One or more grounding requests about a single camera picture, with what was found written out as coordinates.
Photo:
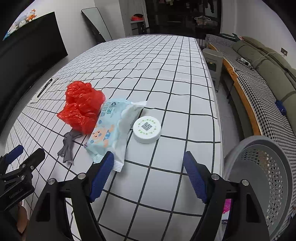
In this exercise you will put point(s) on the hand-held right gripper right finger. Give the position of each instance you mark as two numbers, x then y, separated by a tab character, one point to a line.
195	178

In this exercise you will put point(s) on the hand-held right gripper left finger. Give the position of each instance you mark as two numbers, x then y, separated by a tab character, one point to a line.
101	178

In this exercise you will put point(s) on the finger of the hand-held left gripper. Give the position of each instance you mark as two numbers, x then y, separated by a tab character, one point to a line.
13	153
32	160

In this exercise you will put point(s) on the light blue wet wipes packet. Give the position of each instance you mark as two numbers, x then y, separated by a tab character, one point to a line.
108	129

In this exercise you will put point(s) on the grey perforated plastic basket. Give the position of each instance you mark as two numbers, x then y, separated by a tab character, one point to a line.
242	148

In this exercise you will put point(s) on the person's left hand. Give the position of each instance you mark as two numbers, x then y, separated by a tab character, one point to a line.
22	217

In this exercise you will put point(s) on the black pen on paper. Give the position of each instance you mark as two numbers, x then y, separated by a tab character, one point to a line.
34	100

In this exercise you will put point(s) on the white round jar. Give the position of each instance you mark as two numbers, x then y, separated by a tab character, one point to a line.
146	137

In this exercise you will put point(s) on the red plastic bag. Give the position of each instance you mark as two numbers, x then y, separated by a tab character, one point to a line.
81	104

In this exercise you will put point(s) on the black flat television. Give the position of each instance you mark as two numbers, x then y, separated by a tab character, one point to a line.
27	58

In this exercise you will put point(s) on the houndstooth bench cover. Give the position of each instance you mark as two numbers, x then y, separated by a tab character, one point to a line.
254	92

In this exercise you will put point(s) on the small blue object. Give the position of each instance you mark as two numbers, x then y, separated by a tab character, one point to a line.
281	107

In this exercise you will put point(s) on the grey plastic stool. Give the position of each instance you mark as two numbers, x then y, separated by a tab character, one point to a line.
212	58

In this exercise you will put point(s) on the olive green cushion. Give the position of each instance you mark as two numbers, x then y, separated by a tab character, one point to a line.
266	60

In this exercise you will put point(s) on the row of plush toys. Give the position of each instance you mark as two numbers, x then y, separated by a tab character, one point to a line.
31	15

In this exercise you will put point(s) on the teal object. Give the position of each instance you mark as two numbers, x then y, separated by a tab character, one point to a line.
229	36

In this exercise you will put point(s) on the small grey desk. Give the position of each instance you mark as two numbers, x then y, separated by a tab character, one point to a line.
138	27

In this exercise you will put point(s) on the clothes hanger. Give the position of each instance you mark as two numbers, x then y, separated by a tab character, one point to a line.
201	18

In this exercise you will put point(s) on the red cloth item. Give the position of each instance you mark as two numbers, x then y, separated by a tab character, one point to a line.
136	17

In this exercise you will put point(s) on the wooden bench frame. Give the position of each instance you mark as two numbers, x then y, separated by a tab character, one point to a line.
252	115

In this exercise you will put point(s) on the leaning wall mirror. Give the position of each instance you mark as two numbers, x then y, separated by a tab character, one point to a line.
97	20

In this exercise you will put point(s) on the wall socket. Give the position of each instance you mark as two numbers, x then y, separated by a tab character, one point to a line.
284	51

